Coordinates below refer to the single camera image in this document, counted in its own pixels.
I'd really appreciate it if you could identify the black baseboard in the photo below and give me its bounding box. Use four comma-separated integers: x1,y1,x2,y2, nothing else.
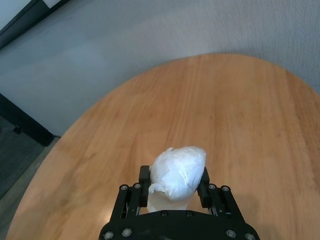
0,92,55,147

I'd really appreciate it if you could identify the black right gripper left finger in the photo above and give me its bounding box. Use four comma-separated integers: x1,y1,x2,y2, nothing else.
113,165,151,221

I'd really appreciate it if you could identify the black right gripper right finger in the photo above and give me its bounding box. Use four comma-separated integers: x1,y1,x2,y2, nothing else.
197,167,238,217

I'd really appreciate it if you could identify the black wall rail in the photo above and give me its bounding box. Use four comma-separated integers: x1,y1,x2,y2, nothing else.
0,0,73,50

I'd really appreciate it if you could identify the white plastic-wrapped sandbag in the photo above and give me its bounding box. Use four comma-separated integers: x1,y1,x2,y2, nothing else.
146,145,208,213

